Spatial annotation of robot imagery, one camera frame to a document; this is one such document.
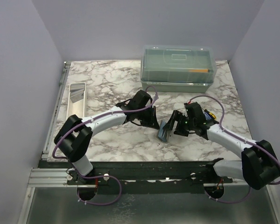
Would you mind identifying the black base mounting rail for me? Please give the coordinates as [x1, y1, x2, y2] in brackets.
[38, 161, 232, 195]

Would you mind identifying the clear lidded storage box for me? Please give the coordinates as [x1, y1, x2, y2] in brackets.
[140, 45, 217, 93]

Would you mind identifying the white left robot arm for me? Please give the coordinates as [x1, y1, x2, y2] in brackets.
[52, 90, 160, 184]

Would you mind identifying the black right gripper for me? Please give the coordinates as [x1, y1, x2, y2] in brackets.
[163, 110, 196, 137]

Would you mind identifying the white plastic card tray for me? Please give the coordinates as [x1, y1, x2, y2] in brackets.
[66, 82, 87, 118]

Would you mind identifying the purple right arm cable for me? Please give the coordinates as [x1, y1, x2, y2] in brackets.
[188, 94, 280, 203]

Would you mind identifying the grey leather card holder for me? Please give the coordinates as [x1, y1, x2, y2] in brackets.
[157, 120, 172, 143]

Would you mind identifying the yellow blue tool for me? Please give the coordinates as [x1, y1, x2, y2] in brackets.
[203, 109, 217, 120]

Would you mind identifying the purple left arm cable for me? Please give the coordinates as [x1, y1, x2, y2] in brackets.
[52, 85, 160, 206]

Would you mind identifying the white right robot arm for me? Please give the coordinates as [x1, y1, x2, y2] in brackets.
[161, 102, 280, 190]

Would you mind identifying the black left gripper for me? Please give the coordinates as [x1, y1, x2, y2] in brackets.
[137, 105, 160, 130]

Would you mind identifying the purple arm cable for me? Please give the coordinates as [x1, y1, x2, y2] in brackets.
[188, 94, 280, 203]
[52, 85, 160, 206]

